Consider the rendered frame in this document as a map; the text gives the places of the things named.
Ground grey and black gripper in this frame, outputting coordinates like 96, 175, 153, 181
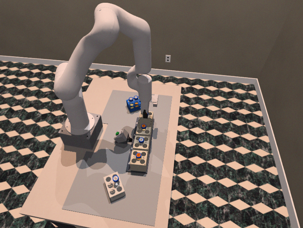
141, 101, 150, 118

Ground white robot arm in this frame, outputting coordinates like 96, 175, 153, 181
54, 3, 159, 135

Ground grey bench mat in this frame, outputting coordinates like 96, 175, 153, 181
62, 90, 172, 226

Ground grey tube rack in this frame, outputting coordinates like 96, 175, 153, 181
104, 172, 126, 201

